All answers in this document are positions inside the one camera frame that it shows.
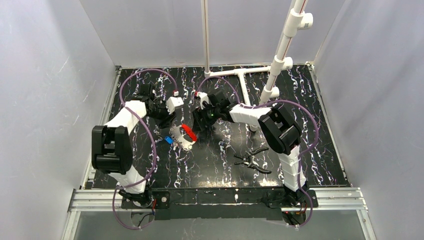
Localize aluminium front rail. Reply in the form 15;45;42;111
62;186;376;240

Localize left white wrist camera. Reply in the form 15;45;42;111
165;96;184;115

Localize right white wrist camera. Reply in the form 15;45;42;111
194;91;210;110

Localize aluminium left rail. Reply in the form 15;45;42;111
80;66;122;190

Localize blue key tag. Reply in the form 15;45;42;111
164;136;174;145

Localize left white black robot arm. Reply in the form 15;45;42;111
91;84;183;207

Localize aluminium rail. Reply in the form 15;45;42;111
62;186;376;240
80;66;122;190

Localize metal plate with red handle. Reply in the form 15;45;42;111
169;124;198;151

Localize white PVC pipe frame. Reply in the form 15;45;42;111
201;0;314;106

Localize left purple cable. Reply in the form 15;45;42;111
111;68;180;231

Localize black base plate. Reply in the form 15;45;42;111
117;186;319;221

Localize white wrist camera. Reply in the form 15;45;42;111
194;91;210;110
165;96;184;115

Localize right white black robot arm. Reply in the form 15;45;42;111
192;89;314;210

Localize purple cable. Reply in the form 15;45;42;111
196;76;320;229
111;68;180;231

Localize black handled pliers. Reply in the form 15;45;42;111
234;147;272;175

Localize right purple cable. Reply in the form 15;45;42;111
196;76;320;229

